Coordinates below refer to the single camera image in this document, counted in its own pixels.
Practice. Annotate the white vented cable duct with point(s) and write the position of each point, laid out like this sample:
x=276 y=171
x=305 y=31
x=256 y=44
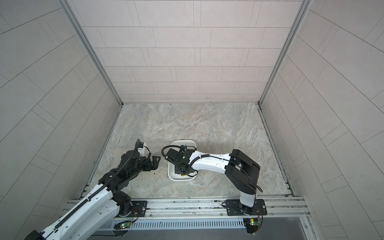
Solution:
x=181 y=224

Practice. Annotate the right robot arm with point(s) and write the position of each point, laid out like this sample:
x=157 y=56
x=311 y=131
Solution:
x=242 y=171

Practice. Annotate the aluminium mounting rail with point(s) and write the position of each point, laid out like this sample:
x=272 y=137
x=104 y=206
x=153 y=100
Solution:
x=218 y=207

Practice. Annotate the left green circuit board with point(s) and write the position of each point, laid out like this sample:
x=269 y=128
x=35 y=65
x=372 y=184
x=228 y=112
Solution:
x=123 y=225

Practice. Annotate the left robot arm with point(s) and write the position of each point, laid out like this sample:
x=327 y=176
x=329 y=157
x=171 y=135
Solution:
x=105 y=202

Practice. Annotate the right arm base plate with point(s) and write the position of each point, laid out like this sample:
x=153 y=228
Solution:
x=235 y=208

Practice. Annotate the right green circuit board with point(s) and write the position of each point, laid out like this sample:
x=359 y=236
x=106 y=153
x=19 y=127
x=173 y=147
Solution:
x=252 y=225

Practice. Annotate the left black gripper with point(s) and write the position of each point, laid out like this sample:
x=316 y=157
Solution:
x=147 y=161

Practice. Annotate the green circuit board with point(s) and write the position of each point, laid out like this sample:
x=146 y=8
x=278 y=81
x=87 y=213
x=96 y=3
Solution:
x=252 y=225
x=123 y=225

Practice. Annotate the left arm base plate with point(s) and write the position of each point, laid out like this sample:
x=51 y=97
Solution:
x=133 y=209

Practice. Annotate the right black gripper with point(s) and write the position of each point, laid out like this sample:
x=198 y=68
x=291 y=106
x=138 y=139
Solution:
x=177 y=172

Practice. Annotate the white plastic bin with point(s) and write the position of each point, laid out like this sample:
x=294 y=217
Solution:
x=171 y=168

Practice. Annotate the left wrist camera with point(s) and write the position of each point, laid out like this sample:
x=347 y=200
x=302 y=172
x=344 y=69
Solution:
x=139 y=144

